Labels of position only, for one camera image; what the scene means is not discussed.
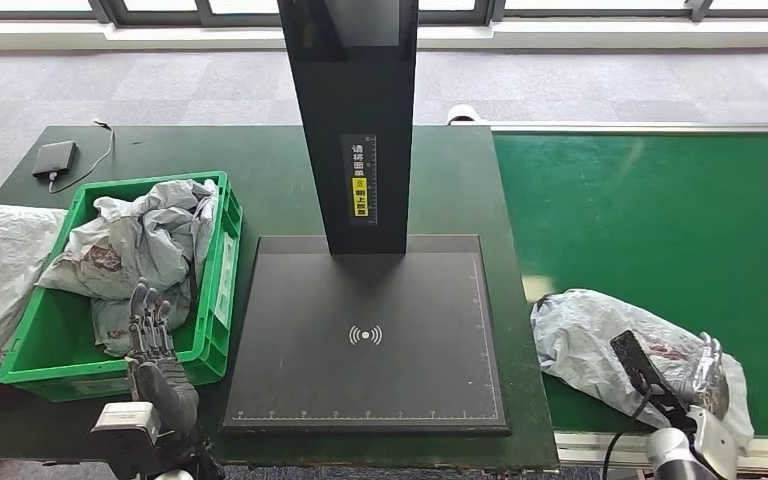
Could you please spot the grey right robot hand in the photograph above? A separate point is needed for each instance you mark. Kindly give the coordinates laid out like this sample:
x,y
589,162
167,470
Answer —
x,y
708,384

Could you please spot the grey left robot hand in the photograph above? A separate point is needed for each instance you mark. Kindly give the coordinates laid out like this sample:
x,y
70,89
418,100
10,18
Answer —
x,y
165,391

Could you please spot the grey plastic mailer parcel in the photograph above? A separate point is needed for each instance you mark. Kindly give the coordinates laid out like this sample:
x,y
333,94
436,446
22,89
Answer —
x,y
112,324
139,245
583,344

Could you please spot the green conveyor belt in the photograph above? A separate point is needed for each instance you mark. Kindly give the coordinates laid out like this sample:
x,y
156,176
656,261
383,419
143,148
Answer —
x,y
622,185

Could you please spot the green plastic crate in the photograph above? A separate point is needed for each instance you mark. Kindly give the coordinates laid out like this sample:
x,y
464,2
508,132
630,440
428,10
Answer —
x,y
46,358

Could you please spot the large crumpled white bag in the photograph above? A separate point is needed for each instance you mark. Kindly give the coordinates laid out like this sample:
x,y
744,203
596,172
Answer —
x,y
0,265

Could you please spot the black power bank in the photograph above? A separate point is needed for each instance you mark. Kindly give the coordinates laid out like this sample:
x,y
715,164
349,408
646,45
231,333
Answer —
x,y
55,158

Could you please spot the black and yellow column label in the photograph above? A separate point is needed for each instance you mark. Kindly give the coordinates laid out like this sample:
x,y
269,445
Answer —
x,y
359,197

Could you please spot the black scanner column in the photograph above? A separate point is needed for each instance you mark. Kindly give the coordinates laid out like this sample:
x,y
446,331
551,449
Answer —
x,y
331,132

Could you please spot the small white round object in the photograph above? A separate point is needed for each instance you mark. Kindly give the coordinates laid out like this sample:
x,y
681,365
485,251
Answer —
x,y
463,114

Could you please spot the white windowsill ledge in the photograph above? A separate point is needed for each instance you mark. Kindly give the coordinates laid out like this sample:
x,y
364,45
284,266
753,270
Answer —
x,y
556,36

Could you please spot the black scanner base plate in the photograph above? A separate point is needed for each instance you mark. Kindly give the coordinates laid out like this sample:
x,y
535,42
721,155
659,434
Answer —
x,y
371,378

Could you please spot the dark window frame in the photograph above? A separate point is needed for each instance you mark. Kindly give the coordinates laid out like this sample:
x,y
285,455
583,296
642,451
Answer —
x,y
251,21

